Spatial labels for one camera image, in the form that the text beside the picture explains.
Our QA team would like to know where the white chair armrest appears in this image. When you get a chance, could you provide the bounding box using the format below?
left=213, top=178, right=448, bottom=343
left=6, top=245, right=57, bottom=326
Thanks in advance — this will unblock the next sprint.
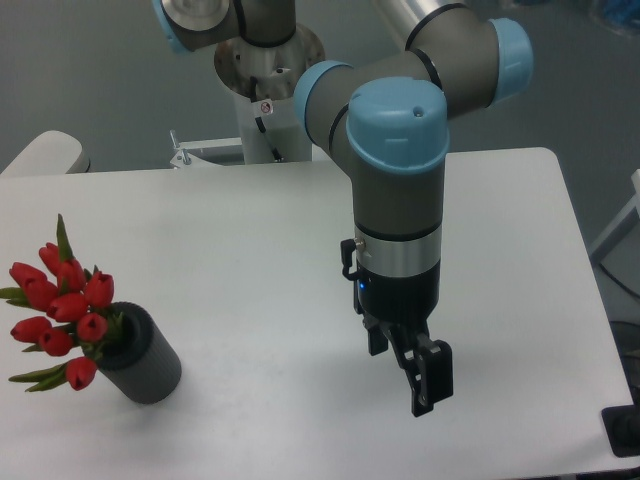
left=1, top=130, right=91, bottom=178

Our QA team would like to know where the black clamp at table edge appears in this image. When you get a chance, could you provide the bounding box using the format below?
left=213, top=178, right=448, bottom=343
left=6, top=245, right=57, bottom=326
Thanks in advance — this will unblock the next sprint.
left=601, top=405, right=639, bottom=458

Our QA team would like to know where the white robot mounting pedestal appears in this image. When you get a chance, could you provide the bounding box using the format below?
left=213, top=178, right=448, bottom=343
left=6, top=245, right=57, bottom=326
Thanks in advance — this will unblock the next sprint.
left=170, top=23, right=325, bottom=168

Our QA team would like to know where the white frame at right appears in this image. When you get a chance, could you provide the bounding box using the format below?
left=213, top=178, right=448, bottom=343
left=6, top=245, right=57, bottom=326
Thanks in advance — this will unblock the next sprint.
left=588, top=170, right=639, bottom=265

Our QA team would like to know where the red tulip bouquet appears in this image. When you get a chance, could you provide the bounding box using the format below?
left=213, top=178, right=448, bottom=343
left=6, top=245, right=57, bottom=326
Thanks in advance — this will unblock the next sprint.
left=1, top=216, right=125, bottom=393

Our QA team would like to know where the dark grey ribbed vase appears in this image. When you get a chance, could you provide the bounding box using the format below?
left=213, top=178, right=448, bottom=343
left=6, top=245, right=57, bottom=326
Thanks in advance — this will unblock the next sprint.
left=97, top=302, right=182, bottom=405

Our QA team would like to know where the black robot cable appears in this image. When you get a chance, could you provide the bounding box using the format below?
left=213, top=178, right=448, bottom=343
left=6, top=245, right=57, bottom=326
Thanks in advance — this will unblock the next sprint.
left=248, top=75, right=286, bottom=163

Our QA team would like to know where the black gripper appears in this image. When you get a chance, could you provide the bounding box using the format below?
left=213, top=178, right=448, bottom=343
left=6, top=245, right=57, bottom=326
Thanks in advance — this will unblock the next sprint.
left=340, top=239, right=453, bottom=417

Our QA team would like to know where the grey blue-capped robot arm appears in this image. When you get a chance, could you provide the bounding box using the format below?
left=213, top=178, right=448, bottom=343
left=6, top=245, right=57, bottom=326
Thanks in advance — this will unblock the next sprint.
left=154, top=1, right=534, bottom=416

